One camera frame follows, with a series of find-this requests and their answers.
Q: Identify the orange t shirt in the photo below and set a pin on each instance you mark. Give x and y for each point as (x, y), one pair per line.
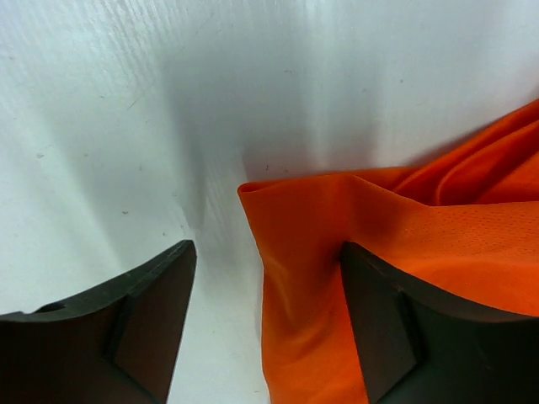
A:
(466, 222)

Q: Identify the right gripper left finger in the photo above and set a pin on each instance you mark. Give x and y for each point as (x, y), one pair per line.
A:
(117, 342)

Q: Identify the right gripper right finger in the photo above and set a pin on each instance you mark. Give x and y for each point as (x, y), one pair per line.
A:
(418, 343)

